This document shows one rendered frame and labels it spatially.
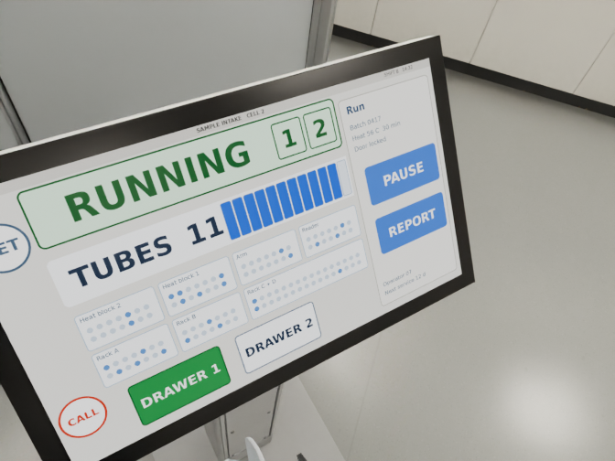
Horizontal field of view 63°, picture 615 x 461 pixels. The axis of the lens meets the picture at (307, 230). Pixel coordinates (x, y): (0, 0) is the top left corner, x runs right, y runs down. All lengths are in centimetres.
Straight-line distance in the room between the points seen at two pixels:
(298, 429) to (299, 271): 102
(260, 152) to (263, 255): 10
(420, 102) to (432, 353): 123
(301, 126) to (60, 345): 30
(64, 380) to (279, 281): 22
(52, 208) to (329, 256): 27
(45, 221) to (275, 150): 21
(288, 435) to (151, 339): 104
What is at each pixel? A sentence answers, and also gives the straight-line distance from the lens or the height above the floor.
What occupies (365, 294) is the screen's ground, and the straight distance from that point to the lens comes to 58.
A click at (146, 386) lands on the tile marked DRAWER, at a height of 102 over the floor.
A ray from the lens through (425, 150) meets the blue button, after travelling 59.
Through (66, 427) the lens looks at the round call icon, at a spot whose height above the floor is 101.
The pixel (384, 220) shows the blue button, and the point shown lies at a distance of 57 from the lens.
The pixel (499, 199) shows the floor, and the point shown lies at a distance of 220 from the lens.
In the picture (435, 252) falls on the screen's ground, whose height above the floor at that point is 101.
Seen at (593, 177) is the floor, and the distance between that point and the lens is 253.
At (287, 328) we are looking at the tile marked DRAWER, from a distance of 54.
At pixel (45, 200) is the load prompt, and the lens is 46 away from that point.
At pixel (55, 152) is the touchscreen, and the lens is 46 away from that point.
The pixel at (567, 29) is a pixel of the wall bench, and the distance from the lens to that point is 257.
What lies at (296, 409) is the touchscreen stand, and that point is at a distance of 153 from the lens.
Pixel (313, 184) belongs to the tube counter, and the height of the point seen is 112.
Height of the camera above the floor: 150
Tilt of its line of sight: 54 degrees down
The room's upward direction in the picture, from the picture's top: 11 degrees clockwise
